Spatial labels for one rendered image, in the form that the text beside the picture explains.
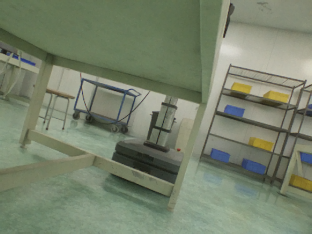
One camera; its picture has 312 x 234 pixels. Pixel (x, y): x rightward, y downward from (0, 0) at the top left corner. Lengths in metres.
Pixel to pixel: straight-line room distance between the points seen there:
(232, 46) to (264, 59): 0.64
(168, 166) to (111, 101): 3.44
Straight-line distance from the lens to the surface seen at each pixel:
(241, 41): 4.63
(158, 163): 1.44
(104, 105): 4.76
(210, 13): 0.34
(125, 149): 1.49
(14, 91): 5.75
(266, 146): 3.87
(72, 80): 5.31
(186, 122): 3.83
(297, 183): 4.08
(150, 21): 0.57
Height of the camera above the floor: 0.49
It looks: 2 degrees down
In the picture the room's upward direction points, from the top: 17 degrees clockwise
